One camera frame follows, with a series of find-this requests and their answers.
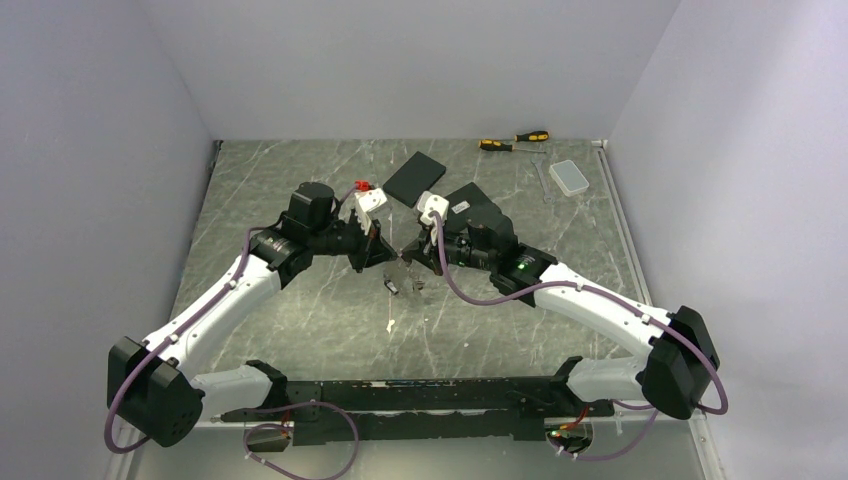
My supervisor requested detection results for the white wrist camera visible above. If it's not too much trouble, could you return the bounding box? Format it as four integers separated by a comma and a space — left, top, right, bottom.
353, 180, 388, 234
414, 191, 450, 227

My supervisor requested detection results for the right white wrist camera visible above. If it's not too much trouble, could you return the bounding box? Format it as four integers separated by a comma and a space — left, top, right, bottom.
414, 191, 450, 227

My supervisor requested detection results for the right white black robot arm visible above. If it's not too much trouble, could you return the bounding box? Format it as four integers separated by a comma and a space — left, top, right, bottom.
403, 196, 729, 420

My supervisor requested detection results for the black box with label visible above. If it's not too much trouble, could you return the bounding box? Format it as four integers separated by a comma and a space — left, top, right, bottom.
446, 182, 492, 215

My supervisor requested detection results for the black base frame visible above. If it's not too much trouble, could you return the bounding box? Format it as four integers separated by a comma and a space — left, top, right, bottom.
221, 376, 614, 446

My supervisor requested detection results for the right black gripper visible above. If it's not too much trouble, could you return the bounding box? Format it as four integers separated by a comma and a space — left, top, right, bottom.
402, 217, 496, 276

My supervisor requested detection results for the small silver wrench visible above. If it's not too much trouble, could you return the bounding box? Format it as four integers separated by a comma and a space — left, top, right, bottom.
531, 158, 555, 204

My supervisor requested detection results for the large metal keyring with keys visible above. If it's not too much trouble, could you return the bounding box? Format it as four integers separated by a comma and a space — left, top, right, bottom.
383, 258, 426, 306

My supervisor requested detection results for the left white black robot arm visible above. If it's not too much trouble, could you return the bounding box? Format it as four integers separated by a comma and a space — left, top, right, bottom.
104, 182, 397, 454

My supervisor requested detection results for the translucent white plastic case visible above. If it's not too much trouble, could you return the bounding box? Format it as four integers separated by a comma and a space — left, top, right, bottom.
549, 160, 589, 197

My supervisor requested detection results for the upper orange black screwdriver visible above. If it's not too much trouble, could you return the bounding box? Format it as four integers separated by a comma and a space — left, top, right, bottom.
511, 130, 550, 143

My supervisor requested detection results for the orange black screwdriver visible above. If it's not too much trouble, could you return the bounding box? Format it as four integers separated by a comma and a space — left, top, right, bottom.
511, 130, 550, 143
478, 139, 545, 154

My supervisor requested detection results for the plain black box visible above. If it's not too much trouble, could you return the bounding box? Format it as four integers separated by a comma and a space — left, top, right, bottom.
382, 151, 447, 209

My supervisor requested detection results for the lower orange black screwdriver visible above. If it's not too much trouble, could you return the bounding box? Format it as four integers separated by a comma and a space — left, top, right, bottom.
478, 139, 545, 154

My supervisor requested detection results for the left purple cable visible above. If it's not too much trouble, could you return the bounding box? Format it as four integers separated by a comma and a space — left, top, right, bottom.
104, 185, 362, 456

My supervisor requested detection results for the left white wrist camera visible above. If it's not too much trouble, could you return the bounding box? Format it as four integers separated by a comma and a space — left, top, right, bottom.
353, 180, 388, 234

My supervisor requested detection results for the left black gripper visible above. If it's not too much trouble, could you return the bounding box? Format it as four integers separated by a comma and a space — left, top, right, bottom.
309, 212, 397, 273

